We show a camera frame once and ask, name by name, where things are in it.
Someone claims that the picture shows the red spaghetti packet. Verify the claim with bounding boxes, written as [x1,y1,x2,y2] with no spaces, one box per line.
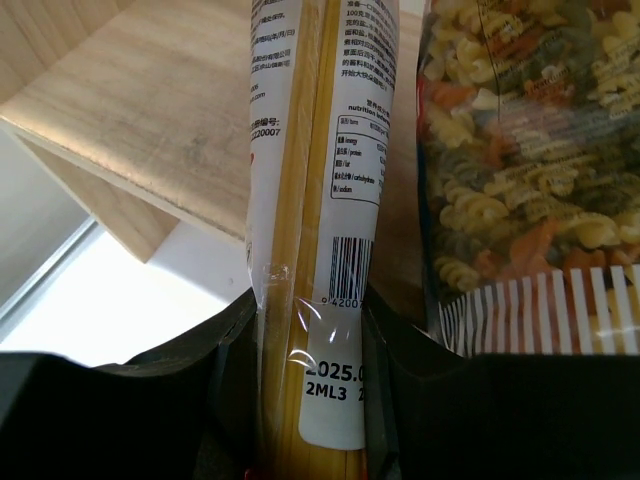
[245,1,399,479]

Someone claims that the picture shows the blue fusilli pasta bag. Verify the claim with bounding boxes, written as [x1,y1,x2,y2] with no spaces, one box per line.
[416,1,639,357]

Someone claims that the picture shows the wooden shelf unit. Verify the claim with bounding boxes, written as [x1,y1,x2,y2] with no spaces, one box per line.
[0,0,431,331]

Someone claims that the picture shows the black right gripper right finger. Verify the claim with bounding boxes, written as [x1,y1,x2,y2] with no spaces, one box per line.
[362,290,639,479]

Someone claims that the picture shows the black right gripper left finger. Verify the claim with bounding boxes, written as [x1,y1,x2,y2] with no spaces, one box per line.
[1,292,257,479]

